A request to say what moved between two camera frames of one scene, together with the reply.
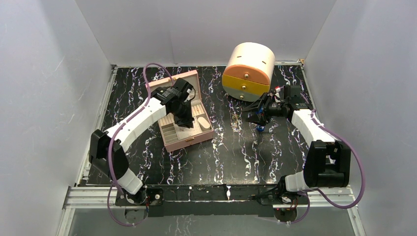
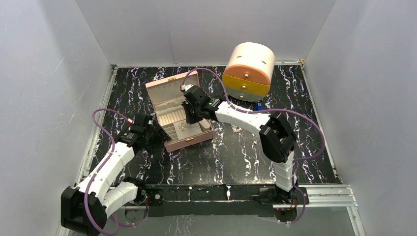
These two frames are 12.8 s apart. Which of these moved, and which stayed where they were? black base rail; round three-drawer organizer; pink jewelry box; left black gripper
Moved: left black gripper
Stayed: round three-drawer organizer; pink jewelry box; black base rail
